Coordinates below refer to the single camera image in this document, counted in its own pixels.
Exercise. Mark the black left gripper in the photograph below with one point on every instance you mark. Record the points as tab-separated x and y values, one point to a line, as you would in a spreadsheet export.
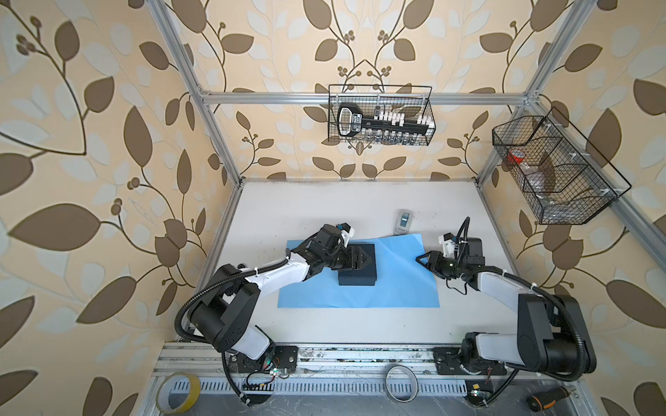
353	258

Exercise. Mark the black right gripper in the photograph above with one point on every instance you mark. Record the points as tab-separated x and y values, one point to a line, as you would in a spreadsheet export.
434	262

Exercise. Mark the dark navy gift box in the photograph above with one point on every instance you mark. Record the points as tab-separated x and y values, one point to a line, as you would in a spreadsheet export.
360	270

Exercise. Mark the blue wrapping paper sheet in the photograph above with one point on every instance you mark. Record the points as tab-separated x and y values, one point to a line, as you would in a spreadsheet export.
400	282

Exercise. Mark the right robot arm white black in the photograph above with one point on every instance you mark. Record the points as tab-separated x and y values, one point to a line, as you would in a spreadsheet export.
551	336

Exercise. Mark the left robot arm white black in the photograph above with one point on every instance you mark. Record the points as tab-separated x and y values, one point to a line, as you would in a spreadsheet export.
220	314

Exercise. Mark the grey tape dispenser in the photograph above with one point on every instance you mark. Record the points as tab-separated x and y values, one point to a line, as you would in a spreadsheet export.
403	222

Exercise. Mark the black tool set in basket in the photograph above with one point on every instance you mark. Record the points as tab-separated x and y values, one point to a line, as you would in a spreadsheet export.
350	121

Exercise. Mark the orange black screwdriver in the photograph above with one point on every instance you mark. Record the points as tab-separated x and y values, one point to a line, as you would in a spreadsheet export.
544	400

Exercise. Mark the yellow tape roll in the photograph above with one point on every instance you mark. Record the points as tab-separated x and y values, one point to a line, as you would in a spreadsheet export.
178	393

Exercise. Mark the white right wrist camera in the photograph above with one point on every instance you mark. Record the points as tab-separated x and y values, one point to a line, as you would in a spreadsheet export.
448	242

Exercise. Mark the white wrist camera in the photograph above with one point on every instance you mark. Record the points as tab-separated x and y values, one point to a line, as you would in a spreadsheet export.
347	232
448	242

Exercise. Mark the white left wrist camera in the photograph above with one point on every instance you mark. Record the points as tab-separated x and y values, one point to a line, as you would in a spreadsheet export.
347	232

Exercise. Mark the back wall wire basket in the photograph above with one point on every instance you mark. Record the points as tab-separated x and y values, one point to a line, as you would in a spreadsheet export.
408	99

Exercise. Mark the wall wire basket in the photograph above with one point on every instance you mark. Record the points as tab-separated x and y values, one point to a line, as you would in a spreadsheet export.
408	99
566	178

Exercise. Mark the right wall wire basket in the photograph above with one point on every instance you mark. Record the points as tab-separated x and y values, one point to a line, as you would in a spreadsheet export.
566	178

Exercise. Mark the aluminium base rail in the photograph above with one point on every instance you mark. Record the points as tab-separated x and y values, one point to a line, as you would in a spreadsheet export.
312	358

